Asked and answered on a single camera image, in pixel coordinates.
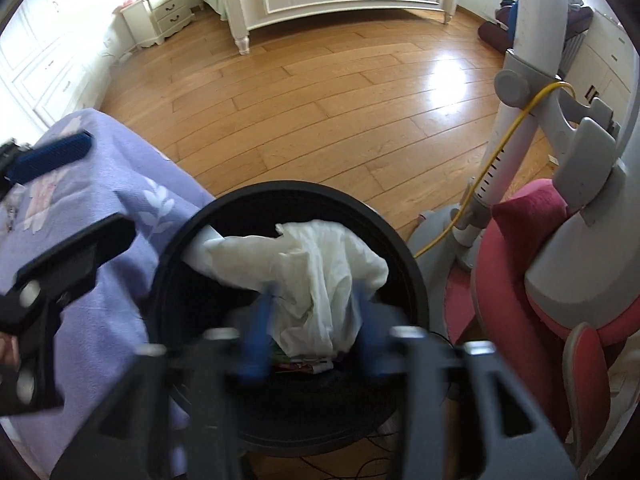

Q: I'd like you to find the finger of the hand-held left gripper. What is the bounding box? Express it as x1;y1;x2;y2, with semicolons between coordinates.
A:
0;130;94;196
0;212;137;413

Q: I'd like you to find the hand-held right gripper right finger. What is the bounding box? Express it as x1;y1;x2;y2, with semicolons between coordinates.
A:
350;285;581;480

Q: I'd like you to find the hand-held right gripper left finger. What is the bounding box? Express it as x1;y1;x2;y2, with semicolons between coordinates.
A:
50;285;281;480

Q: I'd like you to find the black round trash bin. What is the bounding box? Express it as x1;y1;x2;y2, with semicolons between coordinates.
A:
147;180;431;456

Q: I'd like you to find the white plastic bag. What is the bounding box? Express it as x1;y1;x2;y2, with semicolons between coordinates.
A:
182;219;390;358

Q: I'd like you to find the person's left hand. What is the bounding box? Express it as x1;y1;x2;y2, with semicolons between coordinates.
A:
0;335;21;367

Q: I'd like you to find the white wardrobe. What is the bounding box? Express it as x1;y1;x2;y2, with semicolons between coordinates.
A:
0;0;131;128

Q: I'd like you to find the cream nightstand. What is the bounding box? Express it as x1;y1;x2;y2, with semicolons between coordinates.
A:
121;0;197;51

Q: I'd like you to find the dark massage chair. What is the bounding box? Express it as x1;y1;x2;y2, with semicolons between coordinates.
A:
477;0;596;56

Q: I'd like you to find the white cabinet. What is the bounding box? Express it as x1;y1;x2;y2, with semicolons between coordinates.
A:
565;10;636;111

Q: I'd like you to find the yellow cable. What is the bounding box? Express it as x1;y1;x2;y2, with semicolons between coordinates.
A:
412;81;577;261

